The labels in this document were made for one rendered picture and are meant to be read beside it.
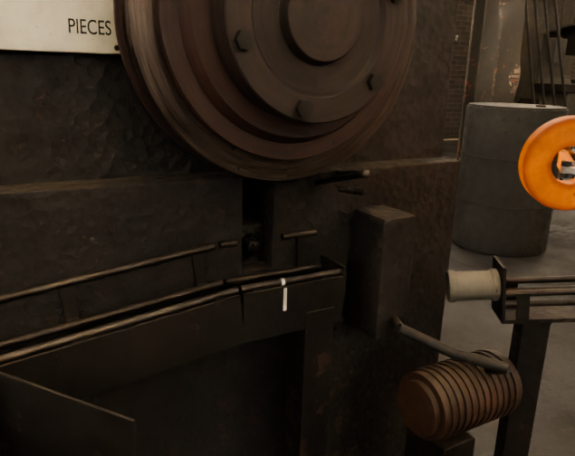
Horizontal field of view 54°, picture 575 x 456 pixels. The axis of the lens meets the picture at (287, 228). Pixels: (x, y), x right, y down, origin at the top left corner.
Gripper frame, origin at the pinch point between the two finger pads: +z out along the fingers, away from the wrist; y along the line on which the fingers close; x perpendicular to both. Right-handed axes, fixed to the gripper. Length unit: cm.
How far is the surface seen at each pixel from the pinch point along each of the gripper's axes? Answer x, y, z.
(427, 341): -33.7, -21.1, -5.8
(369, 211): -12.5, -32.4, 3.1
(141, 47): 16, -64, -24
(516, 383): -42.3, -3.8, -4.0
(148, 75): 12, -64, -23
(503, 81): -13, 95, 394
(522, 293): -25.0, -4.9, -2.1
